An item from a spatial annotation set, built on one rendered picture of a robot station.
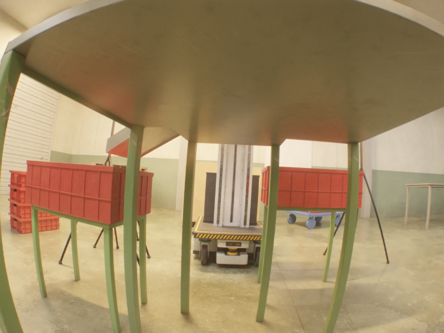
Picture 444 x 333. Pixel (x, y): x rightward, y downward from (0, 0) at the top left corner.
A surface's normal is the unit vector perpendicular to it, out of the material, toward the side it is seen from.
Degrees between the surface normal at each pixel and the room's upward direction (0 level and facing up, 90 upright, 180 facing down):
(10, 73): 90
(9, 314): 90
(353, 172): 90
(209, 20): 180
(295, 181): 90
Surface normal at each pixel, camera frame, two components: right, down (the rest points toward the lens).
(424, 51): -0.06, 0.99
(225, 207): 0.04, -0.08
